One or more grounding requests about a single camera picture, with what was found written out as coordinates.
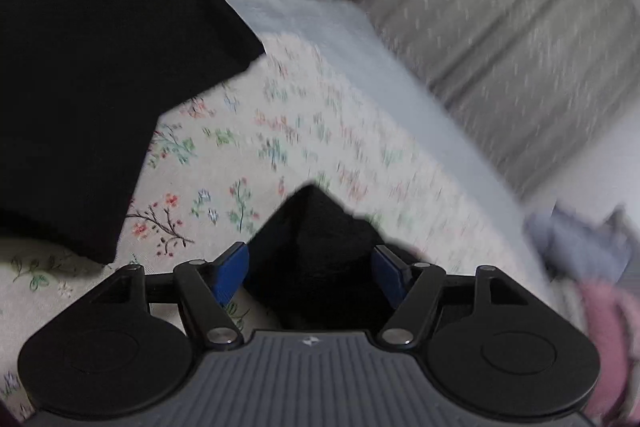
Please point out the grey cloth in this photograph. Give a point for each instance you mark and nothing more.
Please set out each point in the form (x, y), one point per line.
(620, 224)

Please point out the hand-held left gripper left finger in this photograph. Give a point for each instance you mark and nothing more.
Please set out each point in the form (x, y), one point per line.
(231, 271)

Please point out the light blue bed cover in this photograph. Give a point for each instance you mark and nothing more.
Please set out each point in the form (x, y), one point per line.
(385, 67)

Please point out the floral bed sheet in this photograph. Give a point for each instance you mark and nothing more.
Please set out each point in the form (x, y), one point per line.
(320, 142)

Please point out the grey patterned curtain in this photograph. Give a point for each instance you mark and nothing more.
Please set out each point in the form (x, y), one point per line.
(505, 47)

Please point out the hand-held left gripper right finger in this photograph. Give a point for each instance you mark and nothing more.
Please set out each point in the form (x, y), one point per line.
(393, 273)

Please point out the blue-grey cloth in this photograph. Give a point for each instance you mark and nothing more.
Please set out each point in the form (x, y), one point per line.
(575, 239)

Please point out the black pants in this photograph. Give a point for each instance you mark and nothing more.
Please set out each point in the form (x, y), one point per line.
(85, 97)

